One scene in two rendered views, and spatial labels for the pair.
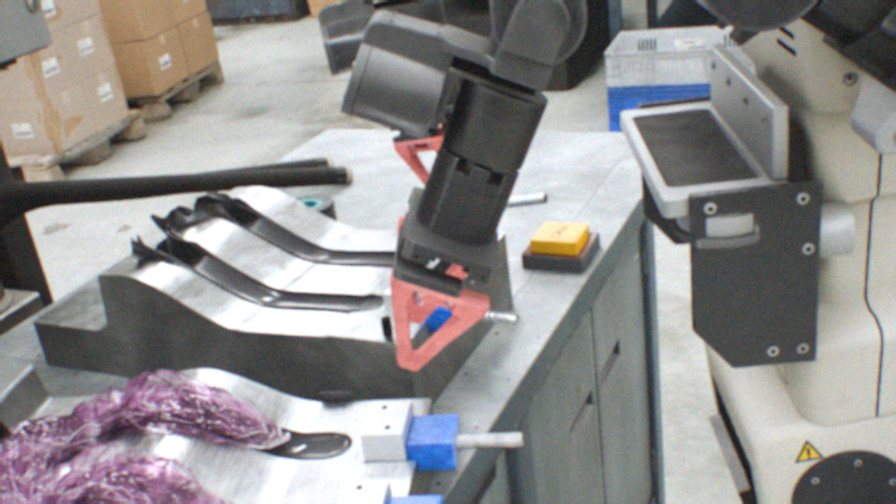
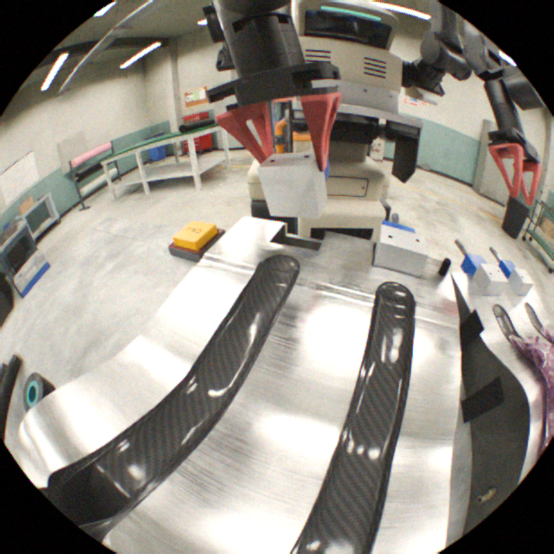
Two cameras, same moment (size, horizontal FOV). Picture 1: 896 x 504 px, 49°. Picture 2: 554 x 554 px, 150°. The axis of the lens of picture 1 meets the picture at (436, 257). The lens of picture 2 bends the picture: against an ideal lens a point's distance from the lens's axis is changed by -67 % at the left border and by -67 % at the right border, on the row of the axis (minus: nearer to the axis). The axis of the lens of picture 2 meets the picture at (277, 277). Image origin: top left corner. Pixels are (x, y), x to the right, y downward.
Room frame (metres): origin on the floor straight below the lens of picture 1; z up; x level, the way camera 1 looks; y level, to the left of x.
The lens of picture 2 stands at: (1.01, 0.18, 1.02)
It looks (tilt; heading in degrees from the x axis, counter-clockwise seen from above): 43 degrees down; 267
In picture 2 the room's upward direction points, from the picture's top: 3 degrees counter-clockwise
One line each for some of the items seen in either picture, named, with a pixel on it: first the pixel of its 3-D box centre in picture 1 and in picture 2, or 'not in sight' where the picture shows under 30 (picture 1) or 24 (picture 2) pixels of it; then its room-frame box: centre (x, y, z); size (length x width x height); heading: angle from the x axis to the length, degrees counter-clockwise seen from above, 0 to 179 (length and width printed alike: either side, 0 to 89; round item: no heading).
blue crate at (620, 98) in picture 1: (685, 96); (35, 280); (4.01, -1.15, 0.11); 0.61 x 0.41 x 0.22; 65
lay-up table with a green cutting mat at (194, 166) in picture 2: not in sight; (158, 158); (2.78, -3.71, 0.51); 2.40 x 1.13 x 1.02; 159
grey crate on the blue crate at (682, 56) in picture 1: (684, 56); (29, 270); (4.01, -1.15, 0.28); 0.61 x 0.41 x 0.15; 65
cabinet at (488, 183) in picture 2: not in sight; (497, 164); (-4.38, -3.02, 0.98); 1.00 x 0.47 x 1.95; 155
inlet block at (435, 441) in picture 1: (445, 441); (473, 264); (0.69, 0.01, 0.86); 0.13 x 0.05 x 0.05; 79
